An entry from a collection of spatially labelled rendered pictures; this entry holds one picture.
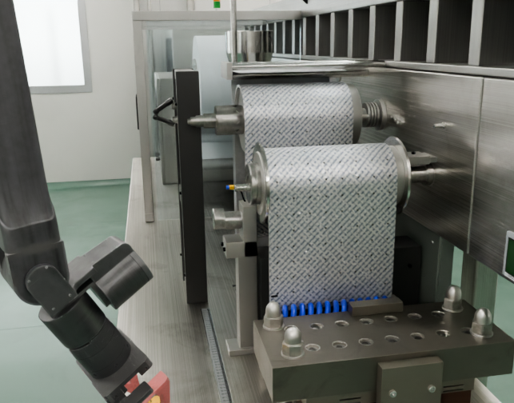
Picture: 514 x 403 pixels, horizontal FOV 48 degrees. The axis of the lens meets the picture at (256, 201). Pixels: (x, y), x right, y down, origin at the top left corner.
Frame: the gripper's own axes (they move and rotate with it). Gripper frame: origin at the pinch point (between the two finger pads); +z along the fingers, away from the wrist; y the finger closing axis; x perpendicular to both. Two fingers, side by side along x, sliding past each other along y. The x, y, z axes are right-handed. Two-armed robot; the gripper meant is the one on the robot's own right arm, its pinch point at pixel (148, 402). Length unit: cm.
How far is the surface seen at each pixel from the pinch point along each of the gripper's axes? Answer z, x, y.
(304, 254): 11.1, -36.3, 12.7
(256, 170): -4.5, -39.1, 19.7
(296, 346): 11.7, -21.2, -0.7
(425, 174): 13, -64, 7
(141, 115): 8, -59, 117
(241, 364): 26.9, -17.7, 21.1
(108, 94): 110, -181, 545
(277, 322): 13.9, -23.8, 8.1
